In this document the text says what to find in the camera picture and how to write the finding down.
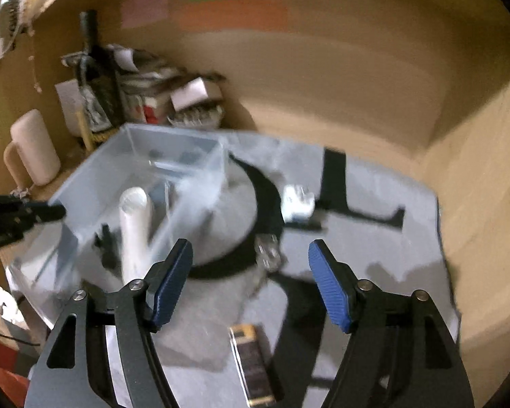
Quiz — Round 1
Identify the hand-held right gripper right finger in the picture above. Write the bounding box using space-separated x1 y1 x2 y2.
308 239 477 408

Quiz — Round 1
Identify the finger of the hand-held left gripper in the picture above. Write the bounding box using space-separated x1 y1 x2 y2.
0 194 66 227
0 221 32 251

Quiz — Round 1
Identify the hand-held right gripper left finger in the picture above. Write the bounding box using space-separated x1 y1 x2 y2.
23 239 194 408

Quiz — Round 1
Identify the clear plastic storage box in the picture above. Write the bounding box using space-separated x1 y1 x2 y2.
6 123 231 328

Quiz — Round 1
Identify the white electric shaver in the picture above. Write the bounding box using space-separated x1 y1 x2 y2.
119 187 154 283

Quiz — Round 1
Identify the small black object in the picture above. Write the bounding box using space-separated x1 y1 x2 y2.
94 223 120 269

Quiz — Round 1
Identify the white charger plug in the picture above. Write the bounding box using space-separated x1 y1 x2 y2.
283 184 316 222

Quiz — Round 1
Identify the dark rectangular box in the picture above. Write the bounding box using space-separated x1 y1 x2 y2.
228 324 278 407

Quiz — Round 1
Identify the grey printed mat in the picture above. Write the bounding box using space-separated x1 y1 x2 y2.
4 130 460 408

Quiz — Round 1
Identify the tan tube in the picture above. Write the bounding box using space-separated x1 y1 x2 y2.
79 110 97 152

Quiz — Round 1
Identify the dark wine bottle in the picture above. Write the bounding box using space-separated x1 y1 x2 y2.
79 11 126 132

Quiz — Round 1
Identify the red and white box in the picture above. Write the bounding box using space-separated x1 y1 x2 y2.
142 96 173 125

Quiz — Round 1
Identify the stack of books and papers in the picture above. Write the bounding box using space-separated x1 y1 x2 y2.
110 45 224 125

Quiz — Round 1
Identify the white card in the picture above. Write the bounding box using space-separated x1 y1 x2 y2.
170 77 209 110

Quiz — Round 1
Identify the wooden shelf unit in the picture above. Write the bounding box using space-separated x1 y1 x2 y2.
0 0 510 392

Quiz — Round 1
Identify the pink sticky note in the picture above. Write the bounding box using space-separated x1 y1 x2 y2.
121 0 170 27

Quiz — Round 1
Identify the orange sticky note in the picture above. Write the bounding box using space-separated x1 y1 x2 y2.
176 0 289 32

